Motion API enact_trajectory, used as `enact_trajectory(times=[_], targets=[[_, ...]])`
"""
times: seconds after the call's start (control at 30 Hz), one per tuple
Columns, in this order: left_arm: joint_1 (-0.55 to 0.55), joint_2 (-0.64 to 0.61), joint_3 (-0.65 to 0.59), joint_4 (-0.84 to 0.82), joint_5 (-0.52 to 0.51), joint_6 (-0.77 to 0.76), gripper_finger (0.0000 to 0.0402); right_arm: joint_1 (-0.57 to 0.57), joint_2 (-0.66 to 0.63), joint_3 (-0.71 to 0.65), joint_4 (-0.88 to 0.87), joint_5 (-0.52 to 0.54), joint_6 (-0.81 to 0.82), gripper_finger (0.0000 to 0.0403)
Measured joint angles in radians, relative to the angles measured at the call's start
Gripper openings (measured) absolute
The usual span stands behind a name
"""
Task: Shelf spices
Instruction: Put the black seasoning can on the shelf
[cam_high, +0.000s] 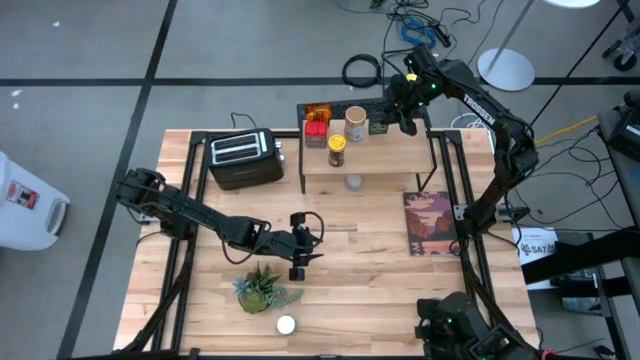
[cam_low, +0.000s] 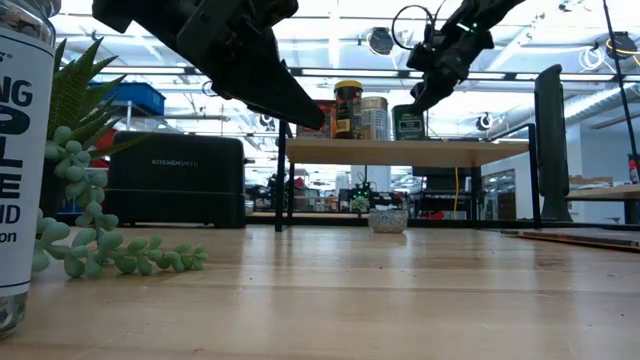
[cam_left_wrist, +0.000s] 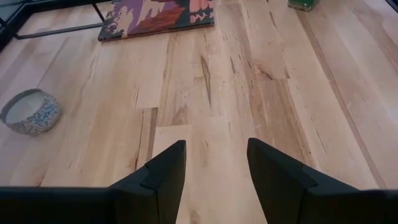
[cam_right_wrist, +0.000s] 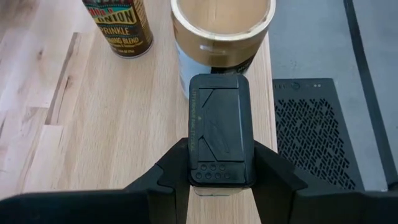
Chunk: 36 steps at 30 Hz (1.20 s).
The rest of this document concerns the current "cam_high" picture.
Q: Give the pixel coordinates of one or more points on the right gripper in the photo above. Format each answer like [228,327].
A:
[410,95]

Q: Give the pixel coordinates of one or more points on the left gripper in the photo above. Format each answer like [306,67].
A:
[302,245]

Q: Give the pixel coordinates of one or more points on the dark green spice tin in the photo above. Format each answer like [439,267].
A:
[378,127]

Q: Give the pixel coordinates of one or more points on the yellow-lid onion seasoning jar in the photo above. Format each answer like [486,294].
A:
[337,147]

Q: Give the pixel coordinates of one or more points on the white round lid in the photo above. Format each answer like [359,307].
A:
[286,324]

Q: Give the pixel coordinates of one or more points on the orange brown spice pouch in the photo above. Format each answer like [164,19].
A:
[318,112]

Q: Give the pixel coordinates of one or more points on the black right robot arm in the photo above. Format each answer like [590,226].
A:
[480,110]

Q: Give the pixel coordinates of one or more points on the black robot arm with LEDs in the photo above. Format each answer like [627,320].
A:
[470,330]

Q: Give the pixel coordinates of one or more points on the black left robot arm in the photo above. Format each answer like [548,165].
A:
[200,215]

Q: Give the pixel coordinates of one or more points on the wooden shelf with black legs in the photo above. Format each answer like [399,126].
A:
[395,155]

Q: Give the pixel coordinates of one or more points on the potted artificial succulent plant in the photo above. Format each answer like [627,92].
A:
[257,292]

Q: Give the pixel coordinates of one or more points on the canyon landscape print book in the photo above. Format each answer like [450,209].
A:
[430,222]

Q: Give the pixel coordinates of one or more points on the black toaster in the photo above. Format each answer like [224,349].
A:
[245,157]

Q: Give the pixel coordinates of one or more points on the floor lamp with round base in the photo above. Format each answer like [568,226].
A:
[505,70]

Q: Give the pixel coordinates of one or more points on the white printed sign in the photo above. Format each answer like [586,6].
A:
[535,245]

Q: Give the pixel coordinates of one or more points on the black crossbar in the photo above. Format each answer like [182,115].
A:
[575,255]

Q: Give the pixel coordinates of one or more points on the black machine on side table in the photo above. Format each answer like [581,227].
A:
[625,130]

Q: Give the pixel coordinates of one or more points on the grey side table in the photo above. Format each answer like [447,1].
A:
[632,200]

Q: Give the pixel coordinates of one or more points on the white plastic bin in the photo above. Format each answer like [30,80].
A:
[25,200]

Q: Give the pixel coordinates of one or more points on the black aluminium table frame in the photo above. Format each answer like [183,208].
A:
[446,170]

